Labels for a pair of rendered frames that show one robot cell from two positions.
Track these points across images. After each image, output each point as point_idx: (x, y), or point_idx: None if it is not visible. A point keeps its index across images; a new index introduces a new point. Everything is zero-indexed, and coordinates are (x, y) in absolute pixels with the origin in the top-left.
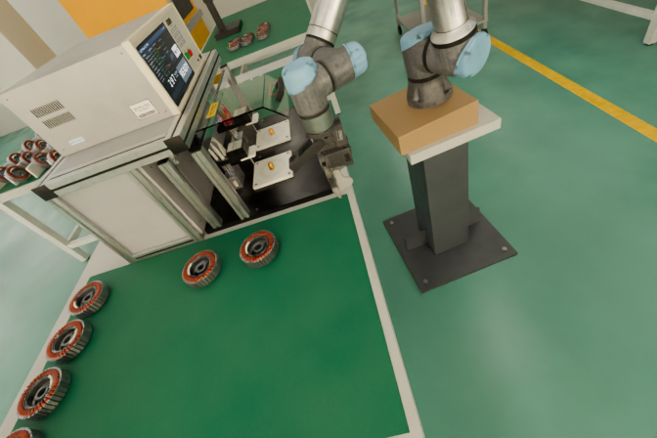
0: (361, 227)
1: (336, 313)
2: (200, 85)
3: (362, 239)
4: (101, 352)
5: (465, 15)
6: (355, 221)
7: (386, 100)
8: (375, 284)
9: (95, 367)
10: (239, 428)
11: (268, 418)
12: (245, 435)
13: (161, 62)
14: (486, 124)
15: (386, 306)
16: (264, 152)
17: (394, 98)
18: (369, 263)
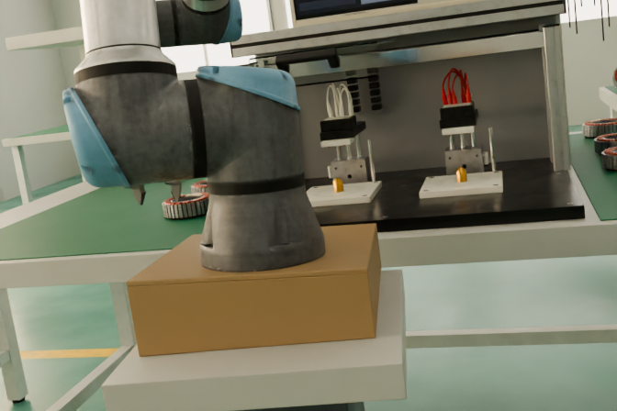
0: (116, 255)
1: (41, 245)
2: (372, 17)
3: (97, 255)
4: (197, 179)
5: (84, 42)
6: (132, 252)
7: (358, 232)
8: (30, 260)
9: (185, 180)
10: (32, 223)
11: (18, 229)
12: (23, 225)
13: None
14: (118, 365)
15: (7, 273)
16: (414, 186)
17: (347, 237)
18: (60, 258)
